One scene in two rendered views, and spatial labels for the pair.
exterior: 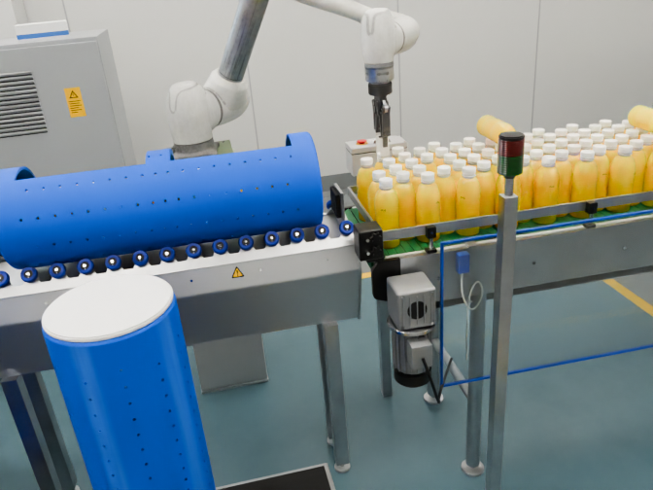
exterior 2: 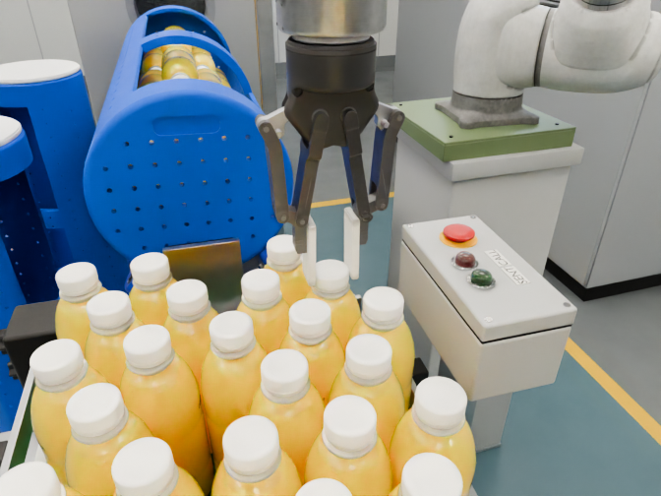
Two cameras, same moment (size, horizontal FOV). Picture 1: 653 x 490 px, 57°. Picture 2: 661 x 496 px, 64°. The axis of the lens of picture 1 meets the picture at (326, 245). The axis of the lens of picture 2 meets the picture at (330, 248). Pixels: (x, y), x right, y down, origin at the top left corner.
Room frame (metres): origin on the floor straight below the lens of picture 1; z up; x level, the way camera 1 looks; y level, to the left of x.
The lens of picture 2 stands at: (1.85, -0.66, 1.41)
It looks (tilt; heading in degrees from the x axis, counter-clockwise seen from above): 32 degrees down; 84
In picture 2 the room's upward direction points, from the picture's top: straight up
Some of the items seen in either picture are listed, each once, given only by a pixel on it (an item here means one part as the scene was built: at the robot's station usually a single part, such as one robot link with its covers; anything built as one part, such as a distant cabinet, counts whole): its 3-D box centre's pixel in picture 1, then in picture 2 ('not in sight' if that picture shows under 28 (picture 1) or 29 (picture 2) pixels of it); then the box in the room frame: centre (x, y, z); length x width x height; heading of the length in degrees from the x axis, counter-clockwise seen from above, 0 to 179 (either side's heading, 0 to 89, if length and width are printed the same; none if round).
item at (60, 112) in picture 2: not in sight; (68, 200); (1.12, 1.09, 0.59); 0.28 x 0.28 x 0.88
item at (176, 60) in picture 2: not in sight; (179, 72); (1.67, 0.46, 1.16); 0.19 x 0.07 x 0.07; 99
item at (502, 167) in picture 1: (510, 162); not in sight; (1.45, -0.48, 1.18); 0.06 x 0.06 x 0.05
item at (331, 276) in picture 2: not in sight; (330, 278); (1.90, -0.21, 1.10); 0.04 x 0.04 x 0.02
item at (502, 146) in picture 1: (511, 146); not in sight; (1.45, -0.48, 1.23); 0.06 x 0.06 x 0.04
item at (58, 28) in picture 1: (42, 30); not in sight; (3.29, 1.35, 1.48); 0.24 x 0.12 x 0.08; 109
